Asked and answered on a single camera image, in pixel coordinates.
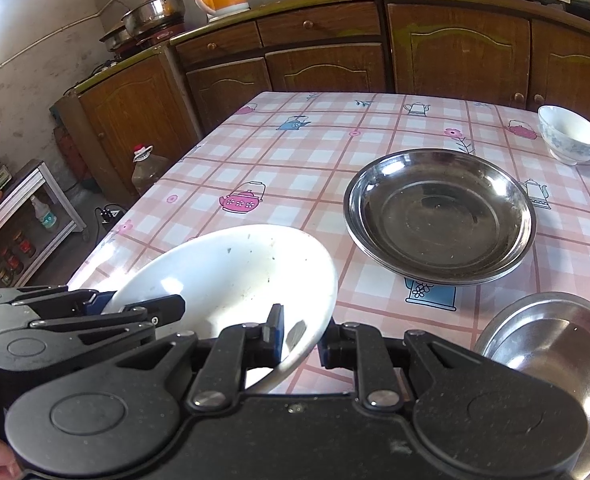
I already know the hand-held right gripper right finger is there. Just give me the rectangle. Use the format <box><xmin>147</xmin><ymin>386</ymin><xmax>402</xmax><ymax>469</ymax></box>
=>
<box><xmin>319</xmin><ymin>321</ymin><xmax>480</xmax><ymax>408</ymax></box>

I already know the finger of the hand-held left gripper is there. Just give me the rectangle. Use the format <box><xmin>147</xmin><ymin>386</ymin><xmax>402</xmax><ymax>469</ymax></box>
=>
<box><xmin>10</xmin><ymin>285</ymin><xmax>120</xmax><ymax>315</ymax></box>
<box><xmin>32</xmin><ymin>294</ymin><xmax>186</xmax><ymax>356</ymax></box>

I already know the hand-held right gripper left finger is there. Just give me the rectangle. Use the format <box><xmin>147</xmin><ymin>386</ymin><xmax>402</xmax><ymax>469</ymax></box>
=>
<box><xmin>109</xmin><ymin>303</ymin><xmax>286</xmax><ymax>409</ymax></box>

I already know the plain white bowl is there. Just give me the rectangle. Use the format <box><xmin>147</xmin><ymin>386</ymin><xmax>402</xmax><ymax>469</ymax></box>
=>
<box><xmin>106</xmin><ymin>225</ymin><xmax>339</xmax><ymax>395</ymax></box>

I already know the large steel plate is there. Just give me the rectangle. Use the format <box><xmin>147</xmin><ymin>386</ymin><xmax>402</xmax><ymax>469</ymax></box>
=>
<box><xmin>343</xmin><ymin>148</ymin><xmax>536</xmax><ymax>287</ymax></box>

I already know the steel bowl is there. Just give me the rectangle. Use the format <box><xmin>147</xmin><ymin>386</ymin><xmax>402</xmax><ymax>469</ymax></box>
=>
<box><xmin>474</xmin><ymin>291</ymin><xmax>590</xmax><ymax>480</ymax></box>

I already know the white blue floral bowl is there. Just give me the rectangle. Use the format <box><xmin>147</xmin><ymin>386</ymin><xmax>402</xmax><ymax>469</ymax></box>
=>
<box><xmin>538</xmin><ymin>105</ymin><xmax>590</xmax><ymax>166</ymax></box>

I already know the black power adapter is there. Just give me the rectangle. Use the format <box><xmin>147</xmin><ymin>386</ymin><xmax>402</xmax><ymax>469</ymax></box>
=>
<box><xmin>94</xmin><ymin>204</ymin><xmax>126</xmax><ymax>226</ymax></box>

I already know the white plastic bottle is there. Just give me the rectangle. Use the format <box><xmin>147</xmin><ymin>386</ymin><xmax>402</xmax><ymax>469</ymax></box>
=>
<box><xmin>30</xmin><ymin>195</ymin><xmax>59</xmax><ymax>233</ymax></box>

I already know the cooking oil bottle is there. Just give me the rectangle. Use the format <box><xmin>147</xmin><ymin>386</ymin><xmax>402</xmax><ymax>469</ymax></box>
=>
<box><xmin>131</xmin><ymin>145</ymin><xmax>170</xmax><ymax>197</ymax></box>

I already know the red gas cylinder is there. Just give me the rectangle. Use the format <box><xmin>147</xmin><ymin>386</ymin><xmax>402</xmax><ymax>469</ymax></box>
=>
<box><xmin>55</xmin><ymin>125</ymin><xmax>88</xmax><ymax>193</ymax></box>

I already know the white shelf stand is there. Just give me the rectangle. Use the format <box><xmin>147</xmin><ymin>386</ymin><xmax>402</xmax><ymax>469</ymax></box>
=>
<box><xmin>0</xmin><ymin>160</ymin><xmax>86</xmax><ymax>288</ymax></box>

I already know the pink checked tablecloth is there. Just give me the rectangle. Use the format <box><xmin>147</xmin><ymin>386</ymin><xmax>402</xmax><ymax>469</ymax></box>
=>
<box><xmin>67</xmin><ymin>91</ymin><xmax>590</xmax><ymax>461</ymax></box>

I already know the wooden single-door cabinet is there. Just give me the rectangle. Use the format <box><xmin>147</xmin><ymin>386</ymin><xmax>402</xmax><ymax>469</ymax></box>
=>
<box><xmin>52</xmin><ymin>45</ymin><xmax>200</xmax><ymax>206</ymax></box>

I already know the dark steel pan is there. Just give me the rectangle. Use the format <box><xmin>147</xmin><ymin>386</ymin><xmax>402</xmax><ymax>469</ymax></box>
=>
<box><xmin>99</xmin><ymin>25</ymin><xmax>136</xmax><ymax>52</ymax></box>

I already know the red induction cooker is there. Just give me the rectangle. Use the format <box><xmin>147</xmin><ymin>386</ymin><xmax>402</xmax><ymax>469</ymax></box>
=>
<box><xmin>135</xmin><ymin>19</ymin><xmax>188</xmax><ymax>48</ymax></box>

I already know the steel cooking pot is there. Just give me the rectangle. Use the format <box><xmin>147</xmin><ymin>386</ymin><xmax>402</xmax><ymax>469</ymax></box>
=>
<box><xmin>121</xmin><ymin>0</ymin><xmax>186</xmax><ymax>37</ymax></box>

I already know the wooden cabinet with drawers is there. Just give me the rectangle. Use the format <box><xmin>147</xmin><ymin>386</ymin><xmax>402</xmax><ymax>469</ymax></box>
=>
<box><xmin>170</xmin><ymin>0</ymin><xmax>390</xmax><ymax>131</ymax></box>

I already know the white wall pipe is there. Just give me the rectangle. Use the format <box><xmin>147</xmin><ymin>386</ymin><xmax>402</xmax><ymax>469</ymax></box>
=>
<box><xmin>0</xmin><ymin>0</ymin><xmax>196</xmax><ymax>88</ymax></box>

